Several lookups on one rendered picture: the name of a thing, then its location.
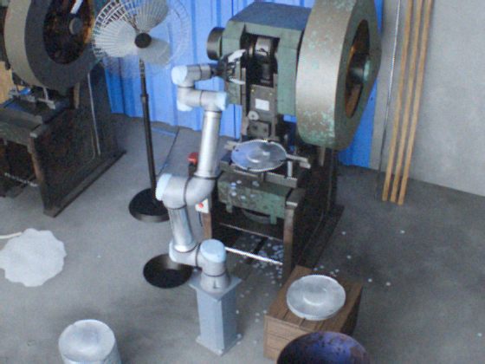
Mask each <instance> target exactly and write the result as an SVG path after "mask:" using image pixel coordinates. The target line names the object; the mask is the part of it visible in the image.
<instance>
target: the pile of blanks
mask: <svg viewBox="0 0 485 364"><path fill-rule="evenodd" d="M111 351H112V352H111V353H110V354H108V356H107V357H105V358H104V359H102V360H100V361H97V362H95V363H92V364H121V359H120V353H119V350H118V348H117V345H116V340H115V338H114V346H113V349H112V350H111ZM63 355H64V354H61V357H62V359H63V360H64V362H65V364H80V363H74V362H72V361H69V360H68V359H67V358H65V357H64V356H63Z"/></svg>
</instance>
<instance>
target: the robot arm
mask: <svg viewBox="0 0 485 364"><path fill-rule="evenodd" d="M244 51H245V50H237V51H235V52H232V53H229V54H227V55H225V56H224V57H223V58H221V59H220V60H219V61H218V62H217V65H216V63H215V62H211V63H209V62H205V63H201V62H200V63H199V64H192V65H182V66H177V67H174V68H173V69H172V71H171V77H172V81H174V83H177V84H178V109H179V110H181V111H191V110H193V109H195V107H204V119H203V122H202V129H201V136H200V144H199V151H198V158H197V170H196V171H195V172H194V175H193V178H191V177H185V176H179V175H174V174H167V173H166V174H163V175H162V176H161V178H160V180H159V182H158V186H157V191H156V197H157V199H159V200H161V199H162V200H163V203H164V206H165V207H166V209H167V210H168V212H169V216H170V220H171V228H172V232H173V236H174V238H173V239H172V240H171V245H170V257H171V260H172V261H174V262H177V263H184V264H189V265H193V266H197V267H202V268H203V271H202V274H201V276H200V284H201V286H202V288H203V289H205V290H207V291H209V292H219V291H223V290H225V289H227V288H228V287H229V286H230V274H229V272H228V271H227V262H226V257H227V253H226V249H225V246H224V245H223V243H221V242H220V241H218V240H216V239H209V240H205V241H204V242H203V243H202V242H198V241H197V240H196V238H195V236H194V235H193V234H192V233H191V224H190V219H189V213H188V209H187V205H199V204H201V203H203V202H204V201H205V200H206V199H207V198H208V197H209V195H210V193H211V192H213V190H214V188H215V185H216V182H217V175H216V174H215V171H216V163H217V149H218V142H219V134H220V127H221V120H222V111H223V110H224V109H227V108H228V105H229V102H230V97H229V94H228V93H227V92H224V91H223V92H219V91H210V90H203V89H196V84H195V81H208V80H210V79H212V78H213V77H218V78H221V79H223V80H224V81H226V82H229V83H234V84H240V85H242V84H245V82H243V81H239V79H237V78H235V76H234V75H235V68H236V65H235V63H236V62H227V61H234V60H235V58H236V57H239V56H242V53H243V52H244Z"/></svg>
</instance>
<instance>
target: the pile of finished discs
mask: <svg viewBox="0 0 485 364"><path fill-rule="evenodd" d="M345 295H346V293H345V291H344V289H343V287H341V286H339V285H338V284H337V281H335V280H334V279H332V278H331V277H329V278H328V277H325V276H316V275H312V276H304V277H303V278H301V279H299V280H296V281H295V282H294V283H292V284H291V285H290V286H289V288H288V292H287V303H288V306H289V308H290V309H291V311H292V312H294V313H296V314H297V315H298V316H299V317H300V318H303V319H304V318H306V319H308V320H313V321H323V320H326V319H329V318H332V317H334V316H335V315H337V314H338V313H339V312H340V311H341V310H342V307H343V305H344V301H345Z"/></svg>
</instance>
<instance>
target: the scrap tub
mask: <svg viewBox="0 0 485 364"><path fill-rule="evenodd" d="M276 364H372V359H371V357H370V356H369V353H368V352H367V351H366V350H365V348H364V347H363V346H362V345H361V344H360V343H359V342H358V341H356V340H355V339H353V338H352V337H350V336H349V335H343V334H341V333H339V332H337V333H336V332H332V331H325V330H322V331H317V332H312V333H307V334H304V335H300V336H298V337H296V338H295V339H293V340H292V341H289V342H288V343H287V344H286V345H285V346H284V348H283V349H282V350H281V352H280V353H279V355H278V357H277V360H276Z"/></svg>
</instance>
